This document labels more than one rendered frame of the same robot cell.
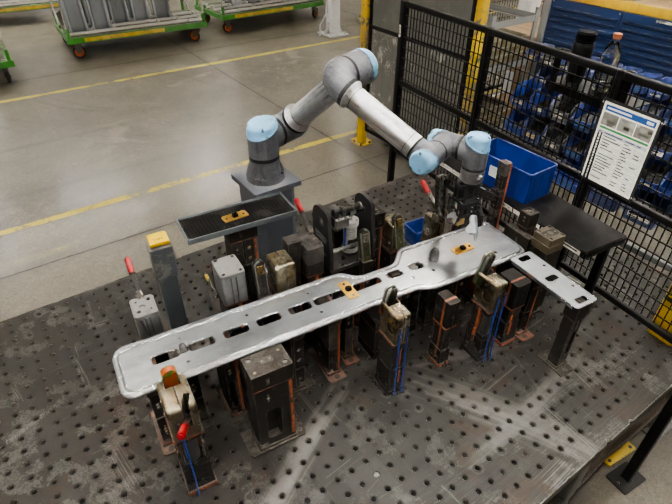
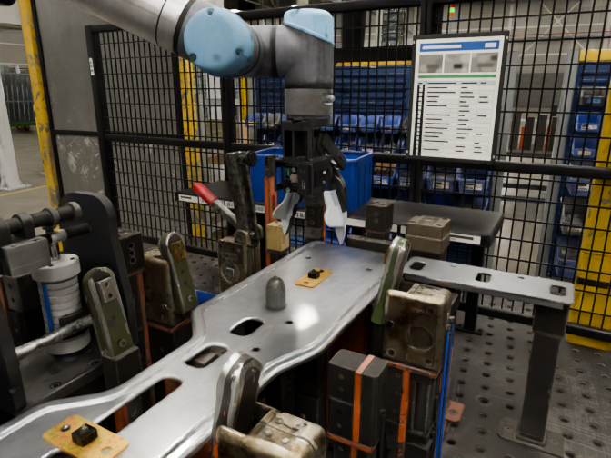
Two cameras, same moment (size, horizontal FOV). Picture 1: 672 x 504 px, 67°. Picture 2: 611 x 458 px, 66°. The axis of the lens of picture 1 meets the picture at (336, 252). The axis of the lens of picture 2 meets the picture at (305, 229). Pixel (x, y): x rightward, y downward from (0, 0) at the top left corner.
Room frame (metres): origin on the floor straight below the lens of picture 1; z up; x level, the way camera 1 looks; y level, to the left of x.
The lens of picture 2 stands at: (0.80, -0.02, 1.33)
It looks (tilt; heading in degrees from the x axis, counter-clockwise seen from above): 17 degrees down; 328
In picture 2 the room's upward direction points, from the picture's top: straight up
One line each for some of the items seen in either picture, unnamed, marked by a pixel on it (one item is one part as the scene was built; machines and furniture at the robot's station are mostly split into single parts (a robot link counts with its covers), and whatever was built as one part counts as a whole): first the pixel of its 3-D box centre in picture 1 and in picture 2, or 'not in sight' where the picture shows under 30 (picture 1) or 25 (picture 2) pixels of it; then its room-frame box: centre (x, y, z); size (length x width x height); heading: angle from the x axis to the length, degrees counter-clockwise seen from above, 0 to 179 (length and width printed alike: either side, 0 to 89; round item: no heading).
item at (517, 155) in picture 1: (510, 169); (311, 176); (1.88, -0.71, 1.10); 0.30 x 0.17 x 0.13; 35
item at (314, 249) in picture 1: (312, 284); not in sight; (1.39, 0.08, 0.89); 0.13 x 0.11 x 0.38; 29
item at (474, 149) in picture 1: (475, 151); (306, 50); (1.45, -0.43, 1.38); 0.09 x 0.08 x 0.11; 54
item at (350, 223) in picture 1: (343, 260); (57, 377); (1.46, -0.03, 0.94); 0.18 x 0.13 x 0.49; 119
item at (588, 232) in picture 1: (513, 191); (324, 206); (1.84, -0.73, 1.02); 0.90 x 0.22 x 0.03; 29
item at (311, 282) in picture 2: (462, 247); (314, 274); (1.46, -0.45, 1.01); 0.08 x 0.04 x 0.01; 120
